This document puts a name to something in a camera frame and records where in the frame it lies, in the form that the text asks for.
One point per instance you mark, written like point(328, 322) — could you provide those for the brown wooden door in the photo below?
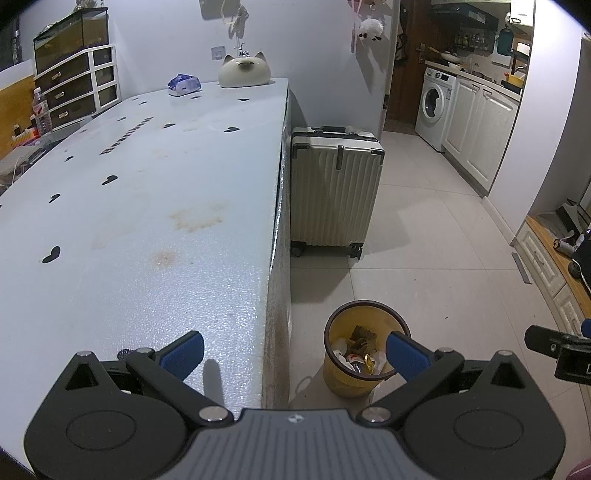
point(411, 92)

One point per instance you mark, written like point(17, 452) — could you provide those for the blue tissue pack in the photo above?
point(184, 85)

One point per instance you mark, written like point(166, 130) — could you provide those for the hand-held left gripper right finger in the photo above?
point(406, 357)

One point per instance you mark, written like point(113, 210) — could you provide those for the yellow bin with brown rim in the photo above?
point(344, 381)

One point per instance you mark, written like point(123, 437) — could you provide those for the silver can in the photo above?
point(564, 245)

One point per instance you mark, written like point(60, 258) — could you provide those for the white plush sheep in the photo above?
point(371, 28)

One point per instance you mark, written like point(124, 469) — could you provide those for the white wall socket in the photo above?
point(218, 52)

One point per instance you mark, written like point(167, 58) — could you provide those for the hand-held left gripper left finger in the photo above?
point(184, 355)

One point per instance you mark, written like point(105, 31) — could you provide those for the white covered table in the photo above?
point(138, 207)

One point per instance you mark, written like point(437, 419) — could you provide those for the teal hanging board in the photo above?
point(504, 41)

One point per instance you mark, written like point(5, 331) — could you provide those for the grey metal floor strip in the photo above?
point(521, 267)

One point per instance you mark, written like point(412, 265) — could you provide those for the dark bag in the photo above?
point(584, 263)

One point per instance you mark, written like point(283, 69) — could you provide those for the white washing machine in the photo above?
point(434, 106)

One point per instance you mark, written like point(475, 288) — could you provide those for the glass fish tank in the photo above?
point(64, 41)

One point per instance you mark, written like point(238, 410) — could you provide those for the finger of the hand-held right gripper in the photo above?
point(586, 328)
point(545, 340)

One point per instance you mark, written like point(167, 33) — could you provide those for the white drawer unit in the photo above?
point(78, 87)

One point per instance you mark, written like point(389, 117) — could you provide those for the white kitchen base cabinets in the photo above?
point(480, 129)

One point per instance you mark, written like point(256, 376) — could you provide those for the cream cat-shaped ornament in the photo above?
point(244, 74)

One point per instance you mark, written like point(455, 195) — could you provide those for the cream ribbed suitcase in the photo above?
point(332, 194)

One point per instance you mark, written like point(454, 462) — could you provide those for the brown snack wrapper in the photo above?
point(364, 337)

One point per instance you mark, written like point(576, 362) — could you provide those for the clear water bottle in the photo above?
point(41, 115)

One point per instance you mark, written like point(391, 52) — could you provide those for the yellow foil wrapper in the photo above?
point(368, 363)

